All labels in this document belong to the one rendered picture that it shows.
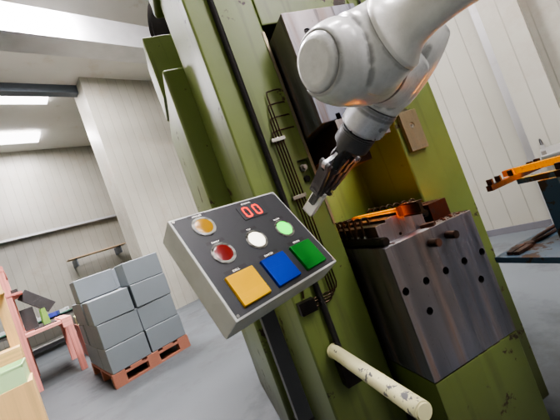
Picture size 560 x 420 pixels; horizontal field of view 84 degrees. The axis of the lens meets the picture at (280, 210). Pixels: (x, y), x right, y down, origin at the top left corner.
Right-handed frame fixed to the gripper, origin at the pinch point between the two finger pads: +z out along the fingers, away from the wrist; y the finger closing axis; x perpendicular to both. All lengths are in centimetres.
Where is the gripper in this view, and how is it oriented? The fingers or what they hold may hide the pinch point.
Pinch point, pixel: (314, 202)
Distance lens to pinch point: 74.9
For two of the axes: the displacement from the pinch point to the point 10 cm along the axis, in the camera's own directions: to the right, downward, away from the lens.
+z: -3.8, 6.9, 6.2
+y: 6.9, -2.4, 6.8
